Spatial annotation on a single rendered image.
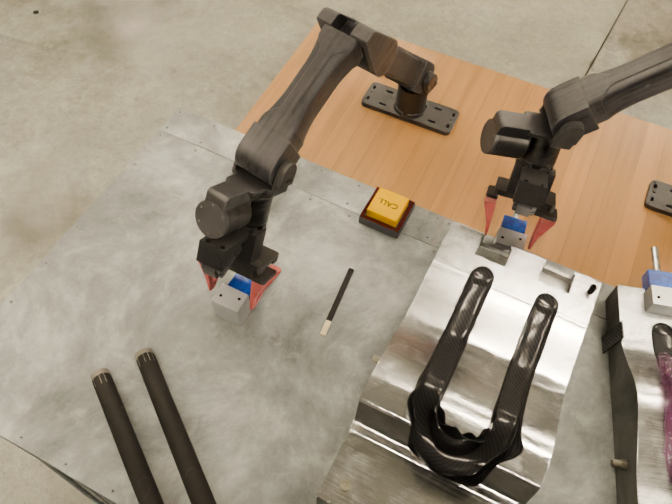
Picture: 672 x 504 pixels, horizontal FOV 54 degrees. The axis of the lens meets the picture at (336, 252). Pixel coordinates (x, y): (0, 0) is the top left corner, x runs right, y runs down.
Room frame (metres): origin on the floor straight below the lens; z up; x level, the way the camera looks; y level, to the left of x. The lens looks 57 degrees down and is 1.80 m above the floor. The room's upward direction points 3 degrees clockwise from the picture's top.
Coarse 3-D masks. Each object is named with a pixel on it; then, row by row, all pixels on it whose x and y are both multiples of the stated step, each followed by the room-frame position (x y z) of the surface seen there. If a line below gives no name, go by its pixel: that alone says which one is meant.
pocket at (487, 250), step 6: (480, 246) 0.63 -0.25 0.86; (486, 246) 0.63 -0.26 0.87; (492, 246) 0.62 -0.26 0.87; (498, 246) 0.62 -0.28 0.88; (480, 252) 0.62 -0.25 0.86; (486, 252) 0.62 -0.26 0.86; (492, 252) 0.62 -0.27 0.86; (498, 252) 0.62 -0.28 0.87; (504, 252) 0.61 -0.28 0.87; (510, 252) 0.61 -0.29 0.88; (486, 258) 0.61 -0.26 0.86; (492, 258) 0.61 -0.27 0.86; (498, 258) 0.61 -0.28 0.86; (504, 258) 0.61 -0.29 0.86; (504, 264) 0.60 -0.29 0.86
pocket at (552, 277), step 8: (544, 264) 0.59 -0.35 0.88; (544, 272) 0.58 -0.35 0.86; (552, 272) 0.58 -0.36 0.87; (560, 272) 0.58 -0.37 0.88; (544, 280) 0.57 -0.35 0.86; (552, 280) 0.57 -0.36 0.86; (560, 280) 0.57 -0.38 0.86; (568, 280) 0.57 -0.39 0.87; (560, 288) 0.55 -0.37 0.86; (568, 288) 0.55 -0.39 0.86
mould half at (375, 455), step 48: (480, 240) 0.62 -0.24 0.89; (432, 288) 0.53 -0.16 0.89; (528, 288) 0.54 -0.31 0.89; (576, 288) 0.54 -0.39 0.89; (432, 336) 0.44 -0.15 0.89; (480, 336) 0.45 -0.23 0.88; (576, 336) 0.46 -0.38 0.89; (384, 384) 0.34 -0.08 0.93; (480, 384) 0.36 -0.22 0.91; (384, 432) 0.29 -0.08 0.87; (480, 432) 0.28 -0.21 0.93; (528, 432) 0.29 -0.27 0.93; (336, 480) 0.23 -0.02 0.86; (384, 480) 0.23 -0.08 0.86; (432, 480) 0.23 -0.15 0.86; (528, 480) 0.22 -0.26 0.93
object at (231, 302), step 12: (240, 276) 0.56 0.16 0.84; (228, 288) 0.53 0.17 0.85; (240, 288) 0.53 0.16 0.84; (216, 300) 0.50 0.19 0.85; (228, 300) 0.50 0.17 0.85; (240, 300) 0.50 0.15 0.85; (216, 312) 0.50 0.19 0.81; (228, 312) 0.49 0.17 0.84; (240, 312) 0.49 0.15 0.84; (240, 324) 0.48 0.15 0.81
